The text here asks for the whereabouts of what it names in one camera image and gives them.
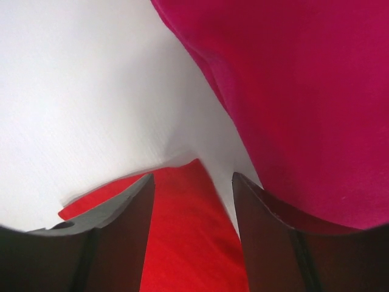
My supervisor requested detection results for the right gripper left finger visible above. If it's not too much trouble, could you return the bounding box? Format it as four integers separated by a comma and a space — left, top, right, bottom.
1, 174, 155, 291

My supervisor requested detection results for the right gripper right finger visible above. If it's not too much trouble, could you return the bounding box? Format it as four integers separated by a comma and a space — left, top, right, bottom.
232, 173, 388, 291

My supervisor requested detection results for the red t shirt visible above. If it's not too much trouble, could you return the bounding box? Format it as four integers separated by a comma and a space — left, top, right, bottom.
57, 158, 249, 292

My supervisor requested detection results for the folded magenta t shirt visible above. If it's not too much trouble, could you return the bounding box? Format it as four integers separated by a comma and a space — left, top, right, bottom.
153, 1, 388, 229

